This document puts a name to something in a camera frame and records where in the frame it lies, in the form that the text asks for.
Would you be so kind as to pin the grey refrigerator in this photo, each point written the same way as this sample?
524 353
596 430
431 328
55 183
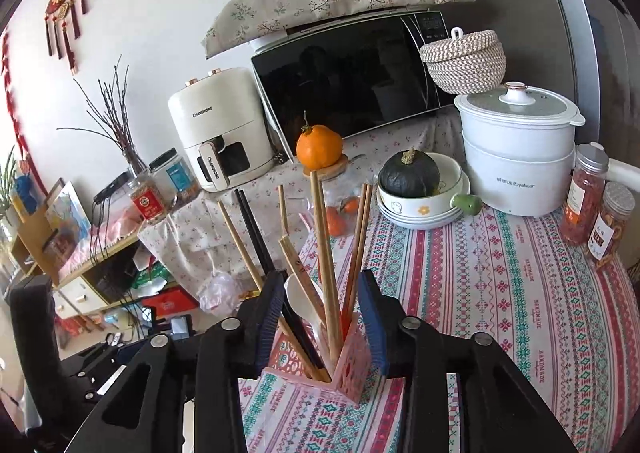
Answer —
600 58

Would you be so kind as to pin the red box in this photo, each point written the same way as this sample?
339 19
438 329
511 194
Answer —
170 305

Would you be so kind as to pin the jar with red label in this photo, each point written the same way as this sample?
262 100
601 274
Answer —
147 203

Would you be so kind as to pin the dark green pumpkin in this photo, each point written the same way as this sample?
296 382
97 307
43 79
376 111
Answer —
407 178

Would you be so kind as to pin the black chopstick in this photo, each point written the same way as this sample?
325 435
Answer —
260 232
252 230

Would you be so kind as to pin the jar of dried fruit rings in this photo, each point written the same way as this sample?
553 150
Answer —
607 233

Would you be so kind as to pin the pink plastic utensil holder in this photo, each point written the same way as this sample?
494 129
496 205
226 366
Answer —
350 373

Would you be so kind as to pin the wooden shelf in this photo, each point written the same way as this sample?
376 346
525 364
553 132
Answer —
30 233

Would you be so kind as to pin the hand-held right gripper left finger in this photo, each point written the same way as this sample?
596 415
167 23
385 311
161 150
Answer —
270 313

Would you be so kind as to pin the large orange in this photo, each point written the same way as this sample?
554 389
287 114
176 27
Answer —
320 145

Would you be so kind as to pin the white plastic bag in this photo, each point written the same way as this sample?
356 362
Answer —
220 290

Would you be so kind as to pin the white plastic spoon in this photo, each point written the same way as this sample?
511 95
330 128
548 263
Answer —
297 293

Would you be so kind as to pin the colourful picture book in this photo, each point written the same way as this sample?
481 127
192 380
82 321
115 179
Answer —
65 213

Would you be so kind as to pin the red hanging garland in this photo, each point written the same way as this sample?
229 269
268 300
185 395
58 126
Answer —
10 93

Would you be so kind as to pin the white air fryer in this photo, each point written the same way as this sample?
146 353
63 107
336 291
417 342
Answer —
220 118

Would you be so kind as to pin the small green potted plant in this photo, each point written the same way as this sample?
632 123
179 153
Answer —
6 173

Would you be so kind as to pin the white electric steamer pot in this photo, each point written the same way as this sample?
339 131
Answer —
515 168

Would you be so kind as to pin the pink plastic bag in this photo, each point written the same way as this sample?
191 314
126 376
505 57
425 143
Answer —
120 223

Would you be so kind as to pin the glass jar with wooden lid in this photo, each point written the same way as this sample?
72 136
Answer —
345 183

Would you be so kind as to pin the patterned red green tablecloth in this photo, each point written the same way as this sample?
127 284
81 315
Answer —
500 308

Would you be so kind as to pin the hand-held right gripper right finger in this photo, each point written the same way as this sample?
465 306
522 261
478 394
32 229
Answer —
372 323

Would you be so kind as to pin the small orange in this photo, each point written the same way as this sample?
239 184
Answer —
350 205
334 224

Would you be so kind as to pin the jar with black lid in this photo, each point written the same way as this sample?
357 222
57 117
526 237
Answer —
175 178

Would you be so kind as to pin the jar of red dried fruit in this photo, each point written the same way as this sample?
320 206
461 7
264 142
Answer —
582 203

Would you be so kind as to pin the black microwave oven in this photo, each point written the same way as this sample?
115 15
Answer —
350 78

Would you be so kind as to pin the woven basket with lid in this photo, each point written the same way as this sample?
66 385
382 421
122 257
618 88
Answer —
465 63

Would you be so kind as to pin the short wooden chopstick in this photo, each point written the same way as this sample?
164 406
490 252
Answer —
312 293
295 263

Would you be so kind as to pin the dry twigs in vase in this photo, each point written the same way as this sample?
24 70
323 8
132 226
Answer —
131 153

